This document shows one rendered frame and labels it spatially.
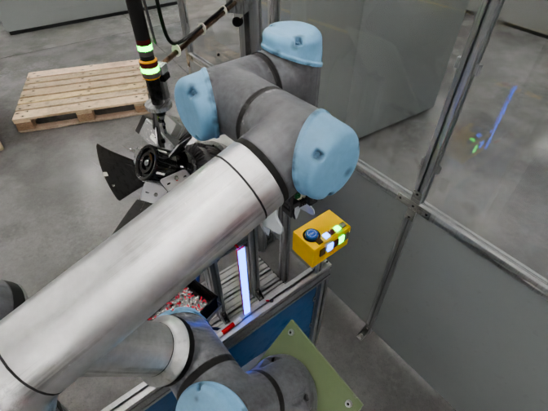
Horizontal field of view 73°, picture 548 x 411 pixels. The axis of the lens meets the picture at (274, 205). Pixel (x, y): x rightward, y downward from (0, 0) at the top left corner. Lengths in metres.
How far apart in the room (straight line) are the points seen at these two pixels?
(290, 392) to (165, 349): 0.24
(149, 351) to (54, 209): 2.62
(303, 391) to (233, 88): 0.57
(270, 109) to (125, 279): 0.19
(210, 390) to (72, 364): 0.34
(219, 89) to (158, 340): 0.40
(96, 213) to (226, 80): 2.63
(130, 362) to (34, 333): 0.29
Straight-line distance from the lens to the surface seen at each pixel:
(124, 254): 0.32
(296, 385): 0.76
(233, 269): 2.31
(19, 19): 6.68
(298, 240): 1.17
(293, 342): 0.81
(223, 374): 0.68
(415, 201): 1.45
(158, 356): 0.65
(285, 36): 0.47
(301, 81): 0.48
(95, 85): 4.40
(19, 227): 3.17
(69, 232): 2.95
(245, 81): 0.41
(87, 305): 0.32
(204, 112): 0.41
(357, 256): 1.88
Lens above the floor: 1.95
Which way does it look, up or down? 45 degrees down
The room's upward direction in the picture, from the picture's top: straight up
